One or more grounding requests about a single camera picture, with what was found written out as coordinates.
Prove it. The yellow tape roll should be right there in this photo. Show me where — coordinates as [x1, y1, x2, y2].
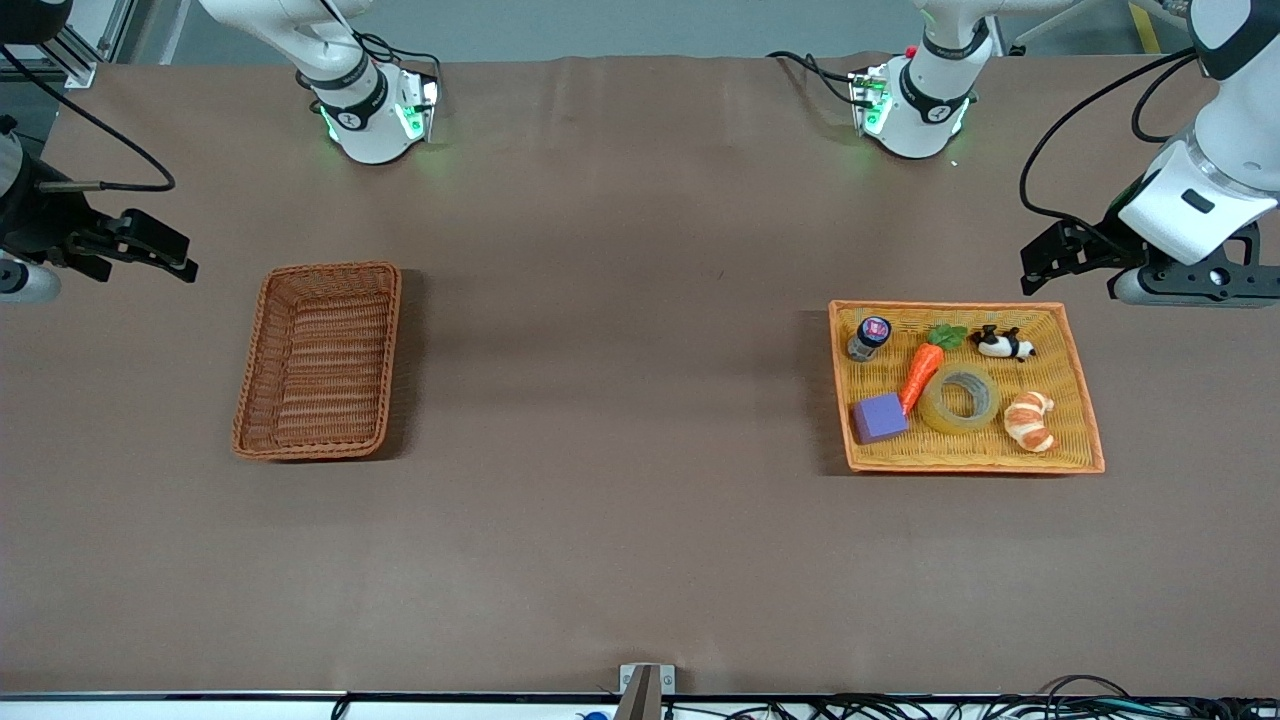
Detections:
[917, 362, 1001, 436]

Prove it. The brown wicker basket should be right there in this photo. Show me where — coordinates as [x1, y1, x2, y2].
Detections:
[232, 261, 403, 462]

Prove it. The orange flat wicker basket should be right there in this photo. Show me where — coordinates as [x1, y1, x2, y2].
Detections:
[828, 300, 1107, 475]

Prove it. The black white panda toy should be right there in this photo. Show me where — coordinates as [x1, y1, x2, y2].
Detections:
[970, 325, 1037, 362]

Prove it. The toy croissant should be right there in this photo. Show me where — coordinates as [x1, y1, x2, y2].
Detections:
[1003, 390, 1057, 454]

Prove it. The orange toy carrot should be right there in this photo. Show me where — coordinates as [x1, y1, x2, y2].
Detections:
[898, 323, 969, 416]

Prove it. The grey metal bar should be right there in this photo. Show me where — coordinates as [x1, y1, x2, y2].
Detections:
[1005, 0, 1096, 56]

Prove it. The purple cube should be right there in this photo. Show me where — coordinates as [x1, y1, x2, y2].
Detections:
[850, 392, 911, 446]

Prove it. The brown table cover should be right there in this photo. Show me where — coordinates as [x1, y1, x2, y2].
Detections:
[0, 52, 1280, 698]

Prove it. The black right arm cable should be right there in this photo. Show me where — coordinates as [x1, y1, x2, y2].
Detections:
[0, 45, 177, 193]

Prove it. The long black left arm cable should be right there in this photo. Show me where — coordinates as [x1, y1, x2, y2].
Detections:
[1019, 48, 1199, 243]

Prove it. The short black left arm cable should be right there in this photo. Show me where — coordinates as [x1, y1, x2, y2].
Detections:
[1131, 60, 1201, 144]

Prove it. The aluminium frame profile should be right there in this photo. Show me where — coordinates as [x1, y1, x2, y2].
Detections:
[20, 0, 136, 89]

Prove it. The black left base cable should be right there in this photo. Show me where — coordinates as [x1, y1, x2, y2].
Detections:
[767, 50, 863, 106]

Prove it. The black cable bundle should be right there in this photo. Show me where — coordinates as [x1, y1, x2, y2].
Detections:
[660, 675, 1280, 720]

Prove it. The grey metal bracket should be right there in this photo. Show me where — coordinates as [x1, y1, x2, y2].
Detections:
[615, 663, 677, 720]

